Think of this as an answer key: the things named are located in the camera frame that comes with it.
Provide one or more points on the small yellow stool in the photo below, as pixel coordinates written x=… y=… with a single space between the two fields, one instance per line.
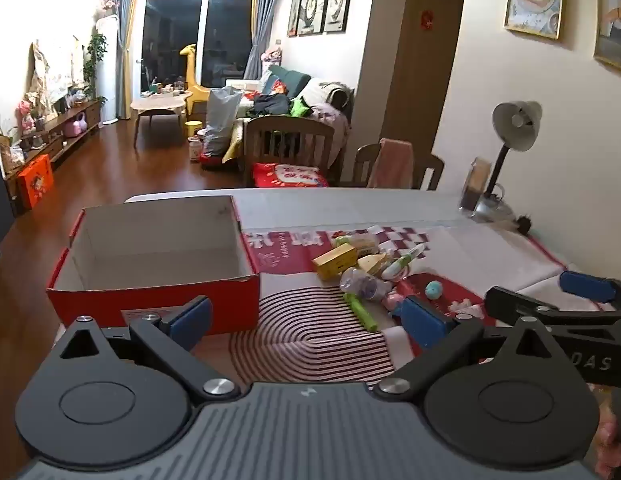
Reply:
x=193 y=129

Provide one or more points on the pink towel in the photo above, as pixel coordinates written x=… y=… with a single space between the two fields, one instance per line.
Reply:
x=390 y=162

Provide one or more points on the large grey plastic bag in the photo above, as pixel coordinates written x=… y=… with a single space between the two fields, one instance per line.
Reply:
x=220 y=120

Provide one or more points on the red cardboard shoe box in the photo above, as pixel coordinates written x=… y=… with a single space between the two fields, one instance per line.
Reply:
x=155 y=255

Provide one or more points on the white standing air conditioner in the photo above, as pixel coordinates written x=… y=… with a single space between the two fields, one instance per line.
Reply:
x=108 y=70

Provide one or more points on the small pink toy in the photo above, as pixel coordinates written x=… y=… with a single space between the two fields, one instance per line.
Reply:
x=393 y=301

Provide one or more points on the row of black framed pictures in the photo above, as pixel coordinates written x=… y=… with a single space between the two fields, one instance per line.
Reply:
x=315 y=5

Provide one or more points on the clear jar with brown contents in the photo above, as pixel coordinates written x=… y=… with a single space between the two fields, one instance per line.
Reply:
x=474 y=185

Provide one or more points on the green plastic stick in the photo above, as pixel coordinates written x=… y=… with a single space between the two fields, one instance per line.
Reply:
x=363 y=312

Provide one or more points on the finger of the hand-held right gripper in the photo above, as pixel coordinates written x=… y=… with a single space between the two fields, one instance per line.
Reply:
x=510 y=302
x=588 y=285

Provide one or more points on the clear purple plastic bottle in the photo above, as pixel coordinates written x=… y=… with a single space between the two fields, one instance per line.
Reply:
x=365 y=285

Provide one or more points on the yellow wedge toy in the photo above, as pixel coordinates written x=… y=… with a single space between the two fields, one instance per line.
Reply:
x=373 y=264

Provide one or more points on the cluttered sofa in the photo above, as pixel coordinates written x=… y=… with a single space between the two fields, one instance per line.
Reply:
x=290 y=87

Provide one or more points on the green-lidded toothpick jar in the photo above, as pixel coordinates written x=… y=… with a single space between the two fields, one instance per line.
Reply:
x=358 y=244

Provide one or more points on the wooden media cabinet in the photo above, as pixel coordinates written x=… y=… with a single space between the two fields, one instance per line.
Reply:
x=55 y=135

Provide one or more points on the small yellow carton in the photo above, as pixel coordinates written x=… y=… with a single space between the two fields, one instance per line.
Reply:
x=335 y=262

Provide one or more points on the yellow giraffe toy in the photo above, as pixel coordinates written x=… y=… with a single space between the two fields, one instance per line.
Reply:
x=194 y=80

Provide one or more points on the wooden slatted chair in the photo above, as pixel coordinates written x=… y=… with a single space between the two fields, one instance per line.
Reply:
x=290 y=132

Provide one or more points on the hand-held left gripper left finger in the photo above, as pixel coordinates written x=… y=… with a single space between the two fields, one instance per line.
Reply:
x=190 y=320

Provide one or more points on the small white pink figure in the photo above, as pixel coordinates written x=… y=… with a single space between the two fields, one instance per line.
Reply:
x=459 y=306

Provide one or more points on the green and white tube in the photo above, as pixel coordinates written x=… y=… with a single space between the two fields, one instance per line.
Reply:
x=403 y=262

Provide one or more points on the pink kettlebell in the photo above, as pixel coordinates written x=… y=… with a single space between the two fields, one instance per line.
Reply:
x=75 y=126

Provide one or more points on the red door ornament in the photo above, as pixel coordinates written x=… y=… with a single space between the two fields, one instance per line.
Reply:
x=427 y=19

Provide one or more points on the red printed table mat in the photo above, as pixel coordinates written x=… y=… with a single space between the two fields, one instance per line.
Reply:
x=300 y=320

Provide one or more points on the wooden coffee table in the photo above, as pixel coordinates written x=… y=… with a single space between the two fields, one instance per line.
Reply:
x=158 y=105

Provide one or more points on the small teal ball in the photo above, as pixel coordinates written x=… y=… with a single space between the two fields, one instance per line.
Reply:
x=433 y=289

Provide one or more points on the person's right hand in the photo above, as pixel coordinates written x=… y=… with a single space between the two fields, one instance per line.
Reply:
x=605 y=445

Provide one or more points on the green potted plant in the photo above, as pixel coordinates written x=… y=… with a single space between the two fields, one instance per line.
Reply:
x=94 y=60

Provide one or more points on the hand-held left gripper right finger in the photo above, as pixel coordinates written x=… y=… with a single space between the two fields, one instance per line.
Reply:
x=423 y=317

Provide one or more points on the brown wooden door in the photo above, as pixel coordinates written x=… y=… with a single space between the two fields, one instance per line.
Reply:
x=420 y=60

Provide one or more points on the red printed cushion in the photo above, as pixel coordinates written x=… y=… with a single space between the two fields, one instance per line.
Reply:
x=290 y=176

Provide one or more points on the white jar with red label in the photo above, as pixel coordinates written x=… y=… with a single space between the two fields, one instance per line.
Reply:
x=195 y=149

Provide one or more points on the orange printed box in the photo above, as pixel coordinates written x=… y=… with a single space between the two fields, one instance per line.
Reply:
x=36 y=182

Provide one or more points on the grey desk lamp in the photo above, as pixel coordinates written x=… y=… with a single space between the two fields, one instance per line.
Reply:
x=515 y=120

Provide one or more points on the glass balcony door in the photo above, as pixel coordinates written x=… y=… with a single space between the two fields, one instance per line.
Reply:
x=195 y=40

